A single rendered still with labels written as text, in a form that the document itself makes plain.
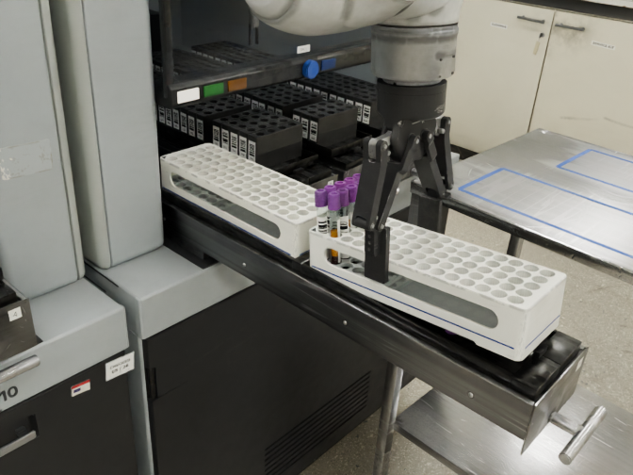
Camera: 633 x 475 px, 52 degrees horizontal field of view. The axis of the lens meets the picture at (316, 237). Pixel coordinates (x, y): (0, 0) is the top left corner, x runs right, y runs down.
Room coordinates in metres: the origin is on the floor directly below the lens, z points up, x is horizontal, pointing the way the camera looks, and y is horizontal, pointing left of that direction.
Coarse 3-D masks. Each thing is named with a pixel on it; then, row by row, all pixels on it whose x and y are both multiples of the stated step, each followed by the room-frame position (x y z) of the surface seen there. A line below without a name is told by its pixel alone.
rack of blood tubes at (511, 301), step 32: (320, 256) 0.70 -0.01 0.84; (352, 256) 0.67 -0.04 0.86; (416, 256) 0.66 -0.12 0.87; (448, 256) 0.65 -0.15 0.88; (480, 256) 0.65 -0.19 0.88; (512, 256) 0.65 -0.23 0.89; (384, 288) 0.64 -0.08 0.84; (416, 288) 0.67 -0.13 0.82; (448, 288) 0.59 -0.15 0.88; (480, 288) 0.58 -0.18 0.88; (512, 288) 0.58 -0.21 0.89; (544, 288) 0.57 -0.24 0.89; (448, 320) 0.58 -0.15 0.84; (480, 320) 0.60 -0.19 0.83; (512, 320) 0.54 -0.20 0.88; (544, 320) 0.57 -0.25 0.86; (512, 352) 0.53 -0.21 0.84
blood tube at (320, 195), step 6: (318, 192) 0.72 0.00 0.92; (324, 192) 0.72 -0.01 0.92; (318, 198) 0.72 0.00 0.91; (324, 198) 0.72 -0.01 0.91; (318, 204) 0.72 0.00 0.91; (324, 204) 0.72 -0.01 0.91; (318, 210) 0.72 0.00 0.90; (324, 210) 0.72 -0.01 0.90; (318, 216) 0.72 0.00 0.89; (324, 216) 0.72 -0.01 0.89; (318, 222) 0.72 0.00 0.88; (324, 222) 0.72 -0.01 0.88; (318, 228) 0.72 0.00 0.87; (324, 228) 0.71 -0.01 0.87
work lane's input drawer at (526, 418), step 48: (192, 240) 0.85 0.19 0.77; (240, 240) 0.79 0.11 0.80; (288, 288) 0.72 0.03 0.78; (336, 288) 0.68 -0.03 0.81; (384, 336) 0.61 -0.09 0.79; (432, 336) 0.58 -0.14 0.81; (432, 384) 0.57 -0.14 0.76; (480, 384) 0.53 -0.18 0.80; (528, 384) 0.51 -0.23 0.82; (528, 432) 0.49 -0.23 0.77; (576, 432) 0.52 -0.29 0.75
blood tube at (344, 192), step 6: (342, 192) 0.72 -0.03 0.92; (348, 192) 0.72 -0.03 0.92; (342, 198) 0.72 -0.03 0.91; (348, 198) 0.72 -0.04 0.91; (342, 204) 0.72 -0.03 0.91; (348, 204) 0.72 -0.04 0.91; (342, 210) 0.72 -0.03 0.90; (348, 210) 0.72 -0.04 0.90; (342, 216) 0.72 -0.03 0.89; (348, 216) 0.72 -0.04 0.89; (342, 222) 0.72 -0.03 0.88; (348, 222) 0.72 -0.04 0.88; (342, 228) 0.72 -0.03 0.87; (348, 228) 0.72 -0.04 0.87; (342, 258) 0.71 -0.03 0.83; (348, 258) 0.72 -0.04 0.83
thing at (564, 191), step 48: (528, 144) 1.22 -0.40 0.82; (576, 144) 1.24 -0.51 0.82; (480, 192) 0.97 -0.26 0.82; (528, 192) 0.98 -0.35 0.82; (576, 192) 1.00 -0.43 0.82; (624, 192) 1.01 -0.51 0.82; (528, 240) 0.85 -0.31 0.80; (576, 240) 0.83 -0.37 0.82; (624, 240) 0.84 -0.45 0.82; (576, 384) 1.15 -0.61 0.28; (384, 432) 0.99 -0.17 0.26; (432, 432) 0.98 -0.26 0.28; (480, 432) 0.98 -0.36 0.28; (624, 432) 1.01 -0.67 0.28
